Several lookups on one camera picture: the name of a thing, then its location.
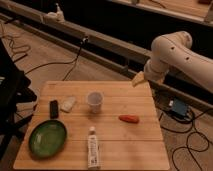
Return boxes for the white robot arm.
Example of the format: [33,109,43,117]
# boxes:
[132,31,213,93]

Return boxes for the black cable on floor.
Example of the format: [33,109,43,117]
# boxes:
[24,35,90,81]

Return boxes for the green ceramic bowl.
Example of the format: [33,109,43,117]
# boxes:
[28,120,67,158]

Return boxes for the black rectangular block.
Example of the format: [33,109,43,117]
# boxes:
[49,100,59,119]

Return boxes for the orange carrot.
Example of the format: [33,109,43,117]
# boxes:
[119,115,140,124]

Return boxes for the black chair frame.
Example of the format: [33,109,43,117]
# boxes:
[0,38,37,160]

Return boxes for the long wooden rail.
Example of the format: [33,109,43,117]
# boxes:
[0,0,213,116]

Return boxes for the blue power box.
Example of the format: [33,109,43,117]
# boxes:
[169,99,188,118]

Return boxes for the white clamp on rail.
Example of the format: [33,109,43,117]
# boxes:
[45,3,65,22]

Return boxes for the white tube with cap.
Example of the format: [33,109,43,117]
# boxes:
[87,127,100,170]

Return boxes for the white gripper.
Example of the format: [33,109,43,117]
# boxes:
[132,62,164,87]

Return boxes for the wooden board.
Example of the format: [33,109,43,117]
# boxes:
[13,81,169,171]

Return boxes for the white ceramic cup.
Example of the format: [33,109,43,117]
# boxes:
[86,91,103,114]

